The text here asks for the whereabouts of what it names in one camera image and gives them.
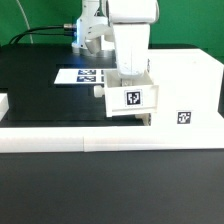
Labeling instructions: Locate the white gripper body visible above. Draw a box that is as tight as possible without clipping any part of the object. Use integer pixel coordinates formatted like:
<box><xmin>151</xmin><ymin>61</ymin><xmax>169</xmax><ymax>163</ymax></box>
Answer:
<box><xmin>112</xmin><ymin>23</ymin><xmax>150</xmax><ymax>79</ymax></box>

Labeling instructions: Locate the white drawer box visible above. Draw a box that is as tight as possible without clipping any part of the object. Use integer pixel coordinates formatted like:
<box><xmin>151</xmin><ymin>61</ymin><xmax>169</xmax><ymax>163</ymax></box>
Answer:
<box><xmin>135</xmin><ymin>114</ymin><xmax>151</xmax><ymax>126</ymax></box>
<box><xmin>94</xmin><ymin>69</ymin><xmax>159</xmax><ymax>117</ymax></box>

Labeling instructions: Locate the white drawer cabinet frame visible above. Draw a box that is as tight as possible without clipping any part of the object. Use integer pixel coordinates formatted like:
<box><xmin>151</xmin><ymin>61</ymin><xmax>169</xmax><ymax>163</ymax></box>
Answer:
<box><xmin>148</xmin><ymin>49</ymin><xmax>224</xmax><ymax>128</ymax></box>

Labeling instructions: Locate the white front drawer box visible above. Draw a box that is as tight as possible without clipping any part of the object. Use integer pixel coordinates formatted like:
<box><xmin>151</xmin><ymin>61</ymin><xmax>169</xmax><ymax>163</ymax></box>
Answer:
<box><xmin>135</xmin><ymin>114</ymin><xmax>151</xmax><ymax>126</ymax></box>

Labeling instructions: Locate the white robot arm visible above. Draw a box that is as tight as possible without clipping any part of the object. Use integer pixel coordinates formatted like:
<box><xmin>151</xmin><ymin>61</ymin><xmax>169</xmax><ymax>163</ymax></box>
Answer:
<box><xmin>72</xmin><ymin>0</ymin><xmax>159</xmax><ymax>79</ymax></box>

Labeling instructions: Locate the black cable bundle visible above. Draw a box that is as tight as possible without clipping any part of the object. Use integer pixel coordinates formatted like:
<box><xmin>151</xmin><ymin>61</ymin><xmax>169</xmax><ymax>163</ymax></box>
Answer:
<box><xmin>8</xmin><ymin>23</ymin><xmax>78</xmax><ymax>46</ymax></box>

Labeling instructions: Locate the white marker base plate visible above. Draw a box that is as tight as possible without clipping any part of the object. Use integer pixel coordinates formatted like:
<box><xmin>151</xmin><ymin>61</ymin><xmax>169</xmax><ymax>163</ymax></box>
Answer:
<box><xmin>54</xmin><ymin>68</ymin><xmax>104</xmax><ymax>85</ymax></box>

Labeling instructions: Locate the thin white cable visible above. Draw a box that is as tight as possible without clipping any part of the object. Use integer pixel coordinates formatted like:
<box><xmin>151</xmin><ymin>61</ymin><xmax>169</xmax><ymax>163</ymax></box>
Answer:
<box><xmin>15</xmin><ymin>0</ymin><xmax>35</xmax><ymax>45</ymax></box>

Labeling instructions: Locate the white L-shaped boundary rail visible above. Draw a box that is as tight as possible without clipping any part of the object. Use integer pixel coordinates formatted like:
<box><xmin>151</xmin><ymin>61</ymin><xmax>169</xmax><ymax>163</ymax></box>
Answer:
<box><xmin>0</xmin><ymin>93</ymin><xmax>224</xmax><ymax>153</ymax></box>

